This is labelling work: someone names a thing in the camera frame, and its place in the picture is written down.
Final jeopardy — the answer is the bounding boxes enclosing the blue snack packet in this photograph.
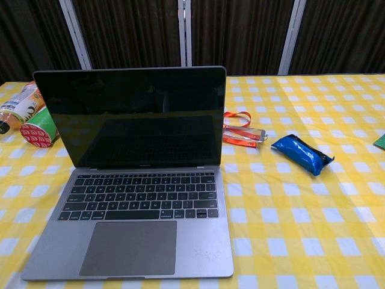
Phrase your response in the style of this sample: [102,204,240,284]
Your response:
[271,134,336,177]

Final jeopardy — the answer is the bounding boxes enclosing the green flat item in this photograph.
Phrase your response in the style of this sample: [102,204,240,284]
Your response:
[373,129,385,149]

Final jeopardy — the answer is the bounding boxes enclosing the grey open laptop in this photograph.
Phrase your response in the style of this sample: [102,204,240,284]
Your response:
[20,66,235,281]

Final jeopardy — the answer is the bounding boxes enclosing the yellow white checkered tablecloth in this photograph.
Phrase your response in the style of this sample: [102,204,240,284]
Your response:
[0,73,385,289]

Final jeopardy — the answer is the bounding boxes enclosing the orange juice bottle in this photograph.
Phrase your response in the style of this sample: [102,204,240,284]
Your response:
[0,81,46,135]

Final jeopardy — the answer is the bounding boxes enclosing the white partition post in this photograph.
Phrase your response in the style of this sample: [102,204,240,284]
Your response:
[58,0,93,70]
[177,0,193,67]
[277,0,307,76]

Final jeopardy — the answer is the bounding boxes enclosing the orange lanyard with badge holder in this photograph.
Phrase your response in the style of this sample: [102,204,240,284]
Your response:
[221,111,269,149]

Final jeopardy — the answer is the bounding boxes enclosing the dark pleated curtain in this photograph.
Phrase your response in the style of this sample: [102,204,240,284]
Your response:
[0,0,385,87]

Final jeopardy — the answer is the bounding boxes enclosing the green can with red lid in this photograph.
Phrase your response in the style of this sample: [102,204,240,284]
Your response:
[19,107,60,149]

